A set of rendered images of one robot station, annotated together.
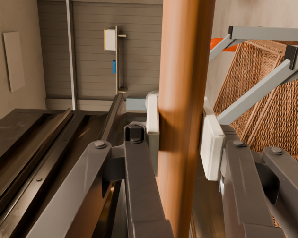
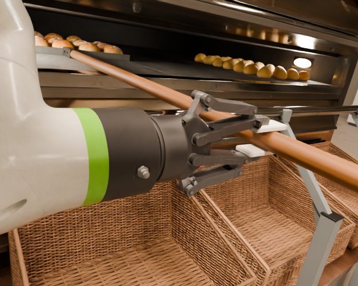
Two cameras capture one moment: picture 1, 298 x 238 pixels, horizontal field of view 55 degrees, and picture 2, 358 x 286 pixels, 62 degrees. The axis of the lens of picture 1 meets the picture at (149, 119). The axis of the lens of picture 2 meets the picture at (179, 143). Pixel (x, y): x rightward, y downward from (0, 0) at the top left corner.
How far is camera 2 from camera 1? 0.28 m
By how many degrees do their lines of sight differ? 34
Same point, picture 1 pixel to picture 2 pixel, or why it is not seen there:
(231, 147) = (245, 158)
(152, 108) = (274, 128)
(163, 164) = not seen: hidden behind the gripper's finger
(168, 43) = (296, 145)
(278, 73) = (321, 203)
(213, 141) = (249, 152)
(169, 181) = not seen: hidden behind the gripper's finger
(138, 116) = (349, 67)
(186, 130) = (259, 141)
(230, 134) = (253, 159)
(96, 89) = not seen: outside the picture
